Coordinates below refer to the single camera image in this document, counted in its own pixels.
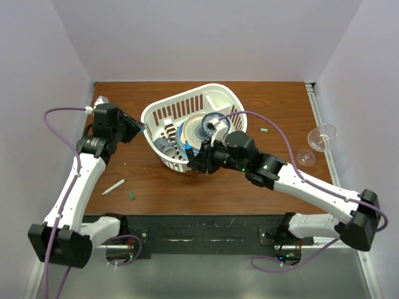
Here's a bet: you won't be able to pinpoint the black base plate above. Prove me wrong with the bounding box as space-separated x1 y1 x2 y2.
82 214 315 261

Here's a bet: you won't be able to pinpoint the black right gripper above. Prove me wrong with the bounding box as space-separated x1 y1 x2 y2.
187 137 248 174

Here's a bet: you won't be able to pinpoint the white pen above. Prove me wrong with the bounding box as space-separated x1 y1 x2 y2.
102 179 126 196

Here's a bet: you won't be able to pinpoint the clear wine glass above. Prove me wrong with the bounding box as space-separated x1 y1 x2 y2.
297 123 338 166

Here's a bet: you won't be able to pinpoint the white plastic dish basket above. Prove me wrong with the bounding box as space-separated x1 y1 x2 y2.
141 83 244 173

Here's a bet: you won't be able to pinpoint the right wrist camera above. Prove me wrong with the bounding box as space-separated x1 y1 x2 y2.
206 118 229 147

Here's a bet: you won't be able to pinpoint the blue patterned bowl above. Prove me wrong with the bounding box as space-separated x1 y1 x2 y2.
201 112 231 136

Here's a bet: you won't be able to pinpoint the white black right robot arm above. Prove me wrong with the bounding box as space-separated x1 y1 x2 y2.
185 131 381 252

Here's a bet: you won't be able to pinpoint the black blue highlighter marker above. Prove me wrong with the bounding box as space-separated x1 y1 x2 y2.
185 141 195 161

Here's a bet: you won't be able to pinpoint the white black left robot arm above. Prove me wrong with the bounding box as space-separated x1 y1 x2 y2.
28 96 145 268

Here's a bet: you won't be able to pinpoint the stacked plates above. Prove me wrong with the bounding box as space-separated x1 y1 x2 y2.
176 113 211 161

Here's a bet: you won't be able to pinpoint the grey mug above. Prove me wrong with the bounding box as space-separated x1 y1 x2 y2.
153 138 176 158

